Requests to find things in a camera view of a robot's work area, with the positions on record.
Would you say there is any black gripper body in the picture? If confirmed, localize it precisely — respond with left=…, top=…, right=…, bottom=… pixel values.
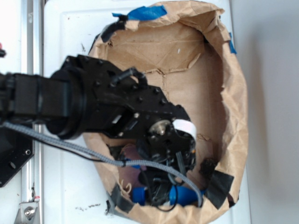
left=136, top=119, right=197, bottom=173

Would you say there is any blue bottle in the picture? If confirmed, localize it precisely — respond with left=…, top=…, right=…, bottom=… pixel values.
left=132, top=186, right=198, bottom=206

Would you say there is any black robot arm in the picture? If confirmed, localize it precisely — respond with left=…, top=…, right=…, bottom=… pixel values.
left=0, top=55, right=195, bottom=171

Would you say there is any black tape right piece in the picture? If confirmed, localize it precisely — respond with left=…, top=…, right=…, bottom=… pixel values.
left=205, top=170, right=235, bottom=210

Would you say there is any black tape piece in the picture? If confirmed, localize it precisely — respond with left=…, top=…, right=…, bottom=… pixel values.
left=107, top=184, right=134, bottom=215
left=205, top=170, right=235, bottom=210

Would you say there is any black tape left piece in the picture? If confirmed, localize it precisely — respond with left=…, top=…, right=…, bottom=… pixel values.
left=107, top=184, right=134, bottom=215

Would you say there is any brown paper bag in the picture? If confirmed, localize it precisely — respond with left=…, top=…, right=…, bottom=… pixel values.
left=90, top=0, right=248, bottom=224

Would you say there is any blue tape strip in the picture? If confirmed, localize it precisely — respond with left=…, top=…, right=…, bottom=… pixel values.
left=112, top=5, right=167, bottom=21

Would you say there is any grey braided cable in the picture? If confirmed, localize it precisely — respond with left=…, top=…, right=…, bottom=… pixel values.
left=0, top=121, right=203, bottom=208

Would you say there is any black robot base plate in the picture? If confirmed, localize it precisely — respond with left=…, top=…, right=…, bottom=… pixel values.
left=0, top=127, right=34, bottom=187

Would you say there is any metal corner bracket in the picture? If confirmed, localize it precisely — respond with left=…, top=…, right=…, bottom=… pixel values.
left=14, top=202, right=40, bottom=224

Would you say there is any aluminium rail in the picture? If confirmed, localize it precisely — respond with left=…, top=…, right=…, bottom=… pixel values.
left=20, top=0, right=45, bottom=224

